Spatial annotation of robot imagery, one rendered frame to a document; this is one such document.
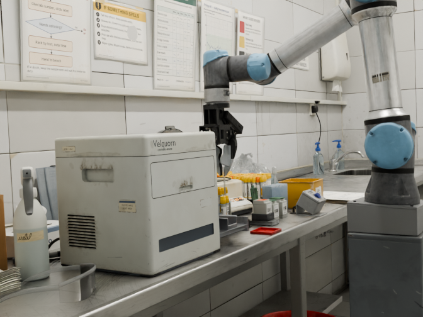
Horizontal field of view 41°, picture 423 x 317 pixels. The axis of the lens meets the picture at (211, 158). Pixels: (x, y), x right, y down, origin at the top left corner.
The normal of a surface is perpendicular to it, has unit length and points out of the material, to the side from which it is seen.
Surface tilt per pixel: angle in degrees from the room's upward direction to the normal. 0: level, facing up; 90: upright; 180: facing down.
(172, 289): 90
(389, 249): 90
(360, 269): 90
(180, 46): 93
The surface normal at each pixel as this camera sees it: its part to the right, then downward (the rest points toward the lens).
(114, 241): -0.53, 0.07
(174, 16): 0.85, 0.05
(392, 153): -0.35, 0.18
